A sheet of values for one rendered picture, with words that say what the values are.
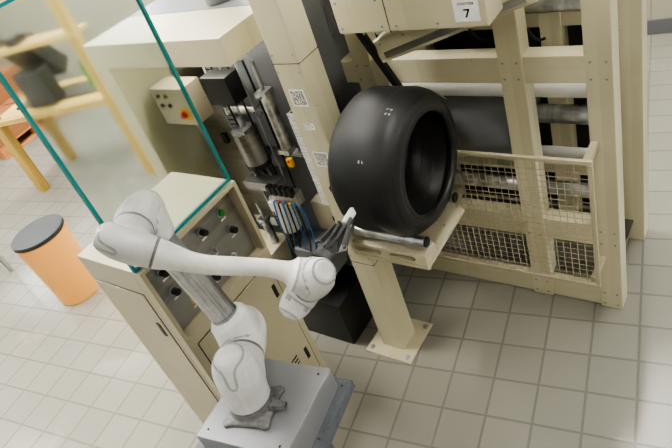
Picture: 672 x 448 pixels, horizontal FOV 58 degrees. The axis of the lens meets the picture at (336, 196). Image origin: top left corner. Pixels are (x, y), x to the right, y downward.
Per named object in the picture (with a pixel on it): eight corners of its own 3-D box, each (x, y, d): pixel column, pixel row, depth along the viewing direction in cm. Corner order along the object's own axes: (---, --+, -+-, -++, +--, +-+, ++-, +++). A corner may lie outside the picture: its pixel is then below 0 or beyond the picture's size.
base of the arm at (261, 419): (279, 432, 201) (273, 421, 198) (222, 428, 209) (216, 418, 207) (296, 387, 215) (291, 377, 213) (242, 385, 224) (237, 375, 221)
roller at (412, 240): (353, 236, 255) (350, 228, 253) (358, 229, 258) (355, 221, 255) (426, 250, 235) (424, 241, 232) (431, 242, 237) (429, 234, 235)
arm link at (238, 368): (224, 421, 204) (199, 377, 193) (230, 379, 220) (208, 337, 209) (270, 410, 203) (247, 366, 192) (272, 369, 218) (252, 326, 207)
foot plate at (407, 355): (366, 351, 318) (365, 348, 316) (389, 313, 333) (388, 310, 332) (410, 365, 302) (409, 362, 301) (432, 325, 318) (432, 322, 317)
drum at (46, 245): (115, 272, 447) (73, 213, 414) (82, 311, 421) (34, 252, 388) (81, 269, 464) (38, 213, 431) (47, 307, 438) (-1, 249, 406)
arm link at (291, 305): (320, 290, 199) (333, 279, 188) (297, 329, 192) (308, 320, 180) (293, 272, 199) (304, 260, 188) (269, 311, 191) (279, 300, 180)
